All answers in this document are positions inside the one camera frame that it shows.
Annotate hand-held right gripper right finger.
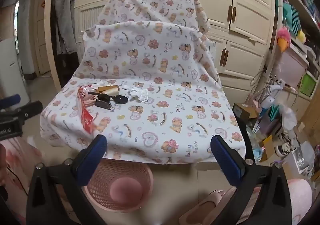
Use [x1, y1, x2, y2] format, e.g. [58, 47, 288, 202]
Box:
[211, 136, 292, 225]

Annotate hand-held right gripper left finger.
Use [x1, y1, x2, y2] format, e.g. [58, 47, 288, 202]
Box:
[26, 134, 108, 225]

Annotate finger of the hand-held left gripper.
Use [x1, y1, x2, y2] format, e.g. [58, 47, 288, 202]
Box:
[0, 101, 43, 123]
[0, 94, 21, 107]

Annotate pink mesh wastebasket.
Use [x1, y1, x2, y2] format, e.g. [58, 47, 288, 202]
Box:
[82, 159, 154, 213]

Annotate red snack wrapper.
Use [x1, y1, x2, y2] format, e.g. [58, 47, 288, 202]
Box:
[77, 85, 100, 133]

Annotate dark cylindrical roller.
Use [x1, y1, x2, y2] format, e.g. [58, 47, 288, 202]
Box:
[95, 100, 112, 111]

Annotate black round lid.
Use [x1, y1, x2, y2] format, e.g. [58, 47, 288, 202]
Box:
[109, 95, 129, 105]

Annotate white tissue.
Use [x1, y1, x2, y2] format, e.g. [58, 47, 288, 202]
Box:
[128, 87, 150, 103]

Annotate white appliance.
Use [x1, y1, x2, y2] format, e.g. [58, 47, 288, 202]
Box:
[0, 39, 30, 106]

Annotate pink slipper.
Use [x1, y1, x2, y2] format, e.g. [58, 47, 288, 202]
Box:
[179, 188, 238, 225]

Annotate brown cardboard box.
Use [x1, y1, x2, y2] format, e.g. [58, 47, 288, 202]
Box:
[232, 103, 261, 120]

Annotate black and white sneaker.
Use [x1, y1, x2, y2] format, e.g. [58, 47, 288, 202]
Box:
[274, 132, 299, 158]

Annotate clear plastic bag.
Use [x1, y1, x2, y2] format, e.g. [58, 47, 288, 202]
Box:
[290, 141, 316, 178]

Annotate pink fuzzy cloth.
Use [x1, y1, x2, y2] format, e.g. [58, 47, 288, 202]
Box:
[287, 179, 313, 225]

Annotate white hair dryer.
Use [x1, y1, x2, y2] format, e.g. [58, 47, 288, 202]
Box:
[264, 79, 286, 106]

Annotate hanging grey clothes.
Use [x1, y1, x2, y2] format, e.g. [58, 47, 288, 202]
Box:
[54, 0, 78, 55]

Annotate green storage bin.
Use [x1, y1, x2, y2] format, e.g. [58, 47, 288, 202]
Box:
[299, 74, 317, 96]

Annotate bear printed blanket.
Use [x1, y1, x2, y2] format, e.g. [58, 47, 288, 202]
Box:
[40, 0, 247, 165]

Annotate pink storage box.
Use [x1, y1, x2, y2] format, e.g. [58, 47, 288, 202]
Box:
[277, 50, 308, 89]

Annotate pink plush toy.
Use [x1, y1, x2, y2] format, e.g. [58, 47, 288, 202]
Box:
[276, 28, 292, 53]

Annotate cream wardrobe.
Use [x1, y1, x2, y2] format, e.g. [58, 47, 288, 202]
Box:
[75, 0, 276, 96]

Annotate teal striped cloth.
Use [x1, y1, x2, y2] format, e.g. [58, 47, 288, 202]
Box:
[282, 4, 300, 31]

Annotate curved cream frame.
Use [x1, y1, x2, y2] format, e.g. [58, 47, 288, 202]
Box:
[44, 0, 63, 91]

